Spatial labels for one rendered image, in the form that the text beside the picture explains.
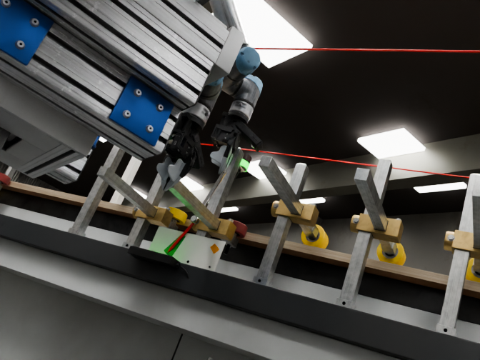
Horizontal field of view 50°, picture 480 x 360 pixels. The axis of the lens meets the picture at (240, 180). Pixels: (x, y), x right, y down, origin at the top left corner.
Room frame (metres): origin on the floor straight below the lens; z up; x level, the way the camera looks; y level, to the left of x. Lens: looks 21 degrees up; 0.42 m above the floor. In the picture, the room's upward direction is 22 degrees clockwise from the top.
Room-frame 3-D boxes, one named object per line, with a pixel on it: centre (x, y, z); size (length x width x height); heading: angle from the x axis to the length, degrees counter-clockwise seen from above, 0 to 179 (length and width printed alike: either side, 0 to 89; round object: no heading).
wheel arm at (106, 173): (1.62, 0.27, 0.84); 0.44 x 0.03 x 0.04; 148
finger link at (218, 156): (1.50, 0.09, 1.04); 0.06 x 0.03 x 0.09; 78
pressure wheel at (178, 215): (1.79, 0.17, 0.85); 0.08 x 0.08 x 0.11
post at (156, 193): (1.73, 0.26, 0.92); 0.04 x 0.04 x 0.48; 58
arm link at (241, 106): (1.51, 0.08, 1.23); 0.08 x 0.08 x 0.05
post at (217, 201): (1.59, 0.04, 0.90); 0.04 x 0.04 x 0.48; 58
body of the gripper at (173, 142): (1.28, 0.19, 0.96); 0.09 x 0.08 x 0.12; 148
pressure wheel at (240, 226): (1.66, -0.05, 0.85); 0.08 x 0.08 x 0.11
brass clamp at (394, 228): (1.32, -0.40, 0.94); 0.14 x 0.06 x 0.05; 58
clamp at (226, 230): (1.59, 0.02, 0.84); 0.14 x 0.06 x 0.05; 58
